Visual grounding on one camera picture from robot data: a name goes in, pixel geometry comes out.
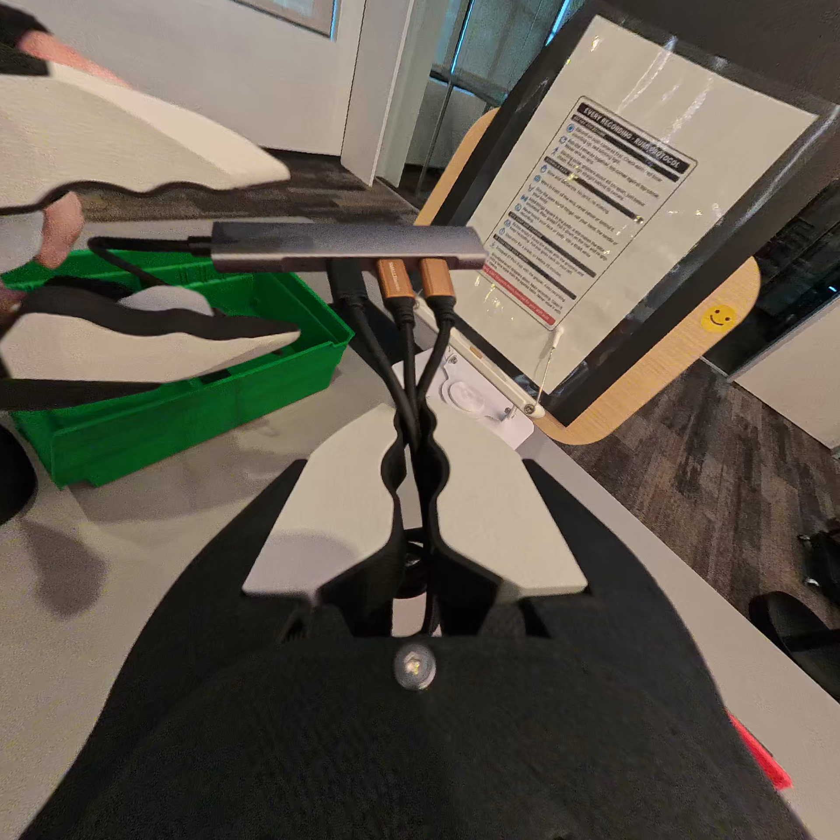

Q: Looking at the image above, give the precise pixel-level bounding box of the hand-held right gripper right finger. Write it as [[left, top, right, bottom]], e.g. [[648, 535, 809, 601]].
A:
[[419, 407, 589, 603]]

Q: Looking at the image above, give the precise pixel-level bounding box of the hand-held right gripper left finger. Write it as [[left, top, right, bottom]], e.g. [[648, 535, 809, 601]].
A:
[[241, 402, 413, 606]]

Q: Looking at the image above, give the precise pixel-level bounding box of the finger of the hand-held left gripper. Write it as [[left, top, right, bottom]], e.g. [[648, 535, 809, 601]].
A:
[[0, 283, 303, 383], [0, 61, 293, 216]]

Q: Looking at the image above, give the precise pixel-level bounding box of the black hub cable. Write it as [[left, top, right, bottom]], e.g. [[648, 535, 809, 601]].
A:
[[87, 235, 215, 290]]

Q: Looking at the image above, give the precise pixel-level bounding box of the dark grey usb hub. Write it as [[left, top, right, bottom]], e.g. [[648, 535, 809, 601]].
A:
[[210, 221, 490, 274]]

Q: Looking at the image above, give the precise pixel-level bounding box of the black usb-c cable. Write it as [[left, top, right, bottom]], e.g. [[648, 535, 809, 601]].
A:
[[326, 258, 442, 636]]

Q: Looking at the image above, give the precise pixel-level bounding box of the copper plug usb-c cable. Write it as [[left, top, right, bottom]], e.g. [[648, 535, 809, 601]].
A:
[[375, 258, 421, 421], [417, 257, 458, 421]]

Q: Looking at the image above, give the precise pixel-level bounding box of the red divided bin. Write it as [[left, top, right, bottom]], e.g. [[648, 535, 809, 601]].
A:
[[727, 714, 795, 791]]

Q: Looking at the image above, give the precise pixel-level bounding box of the person's left hand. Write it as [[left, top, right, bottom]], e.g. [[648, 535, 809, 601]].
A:
[[18, 29, 132, 270]]

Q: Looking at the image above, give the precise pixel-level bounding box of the white board base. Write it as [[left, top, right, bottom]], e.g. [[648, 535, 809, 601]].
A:
[[392, 348, 536, 450]]

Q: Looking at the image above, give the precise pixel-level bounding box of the green plastic bin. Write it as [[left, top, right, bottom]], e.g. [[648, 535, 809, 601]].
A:
[[0, 248, 356, 490]]

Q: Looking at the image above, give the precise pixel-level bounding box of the printed protocol sheet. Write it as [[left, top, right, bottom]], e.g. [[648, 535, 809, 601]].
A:
[[413, 108, 762, 447]]

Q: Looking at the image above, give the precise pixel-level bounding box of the black office chair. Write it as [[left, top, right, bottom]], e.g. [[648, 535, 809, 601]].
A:
[[748, 532, 840, 690]]

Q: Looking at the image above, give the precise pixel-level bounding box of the clear framed instruction board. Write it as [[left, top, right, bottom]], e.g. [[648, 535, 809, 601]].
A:
[[433, 0, 840, 427]]

